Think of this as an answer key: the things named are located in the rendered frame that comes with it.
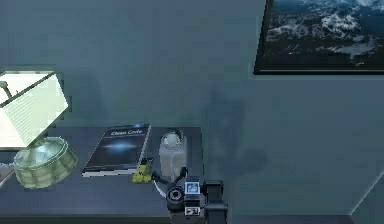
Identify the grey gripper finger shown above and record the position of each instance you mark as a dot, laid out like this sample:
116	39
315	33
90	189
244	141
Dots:
162	179
181	175

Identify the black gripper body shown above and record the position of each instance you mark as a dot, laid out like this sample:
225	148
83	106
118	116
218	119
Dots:
175	195

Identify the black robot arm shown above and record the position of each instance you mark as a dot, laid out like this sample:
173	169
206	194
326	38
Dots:
213	200

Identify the yellow and black small object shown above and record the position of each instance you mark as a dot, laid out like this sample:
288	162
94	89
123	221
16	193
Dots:
142	173

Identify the dark blue book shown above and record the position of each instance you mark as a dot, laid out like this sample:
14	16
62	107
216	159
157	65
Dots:
118	150

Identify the dark grey table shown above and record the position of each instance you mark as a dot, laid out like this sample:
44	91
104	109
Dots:
100	196

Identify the white shade glass base lamp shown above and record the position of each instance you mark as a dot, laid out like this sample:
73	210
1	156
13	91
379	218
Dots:
31	113

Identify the black framed mountain picture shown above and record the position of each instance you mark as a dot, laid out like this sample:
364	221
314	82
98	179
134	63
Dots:
320	33

